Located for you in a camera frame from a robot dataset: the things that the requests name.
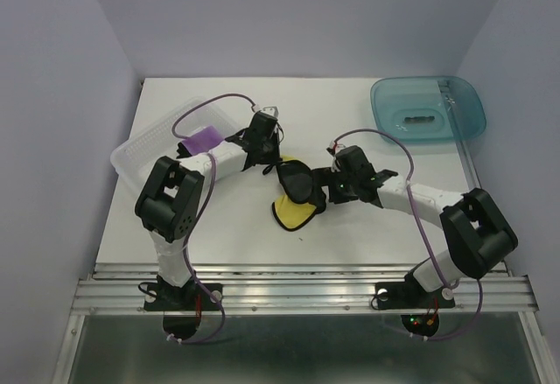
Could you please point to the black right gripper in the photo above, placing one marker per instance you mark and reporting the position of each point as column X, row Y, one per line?
column 325, row 176

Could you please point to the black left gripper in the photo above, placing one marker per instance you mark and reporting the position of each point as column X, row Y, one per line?
column 275, row 157

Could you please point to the purple microfiber towel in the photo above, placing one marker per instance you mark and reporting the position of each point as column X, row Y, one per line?
column 200, row 142

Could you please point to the yellow and black towel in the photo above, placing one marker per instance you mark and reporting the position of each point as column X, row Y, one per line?
column 302, row 198

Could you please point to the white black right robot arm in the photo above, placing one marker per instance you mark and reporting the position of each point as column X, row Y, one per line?
column 476, row 233

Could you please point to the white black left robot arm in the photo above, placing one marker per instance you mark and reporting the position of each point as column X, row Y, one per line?
column 178, row 190

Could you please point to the teal translucent plastic bin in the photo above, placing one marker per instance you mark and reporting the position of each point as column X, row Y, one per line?
column 427, row 109

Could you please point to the white perforated plastic basket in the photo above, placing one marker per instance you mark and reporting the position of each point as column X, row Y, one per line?
column 134, row 158

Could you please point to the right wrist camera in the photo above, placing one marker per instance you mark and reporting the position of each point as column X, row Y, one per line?
column 334, row 148

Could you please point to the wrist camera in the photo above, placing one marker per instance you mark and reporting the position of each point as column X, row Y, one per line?
column 334, row 148
column 270, row 110

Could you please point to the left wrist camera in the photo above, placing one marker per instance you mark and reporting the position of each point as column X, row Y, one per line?
column 270, row 110

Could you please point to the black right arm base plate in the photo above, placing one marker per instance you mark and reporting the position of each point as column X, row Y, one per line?
column 407, row 296

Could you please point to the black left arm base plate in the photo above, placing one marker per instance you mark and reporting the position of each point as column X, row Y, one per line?
column 160, row 297

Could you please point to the aluminium mounting rail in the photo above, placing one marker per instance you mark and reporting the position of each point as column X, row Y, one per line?
column 274, row 289

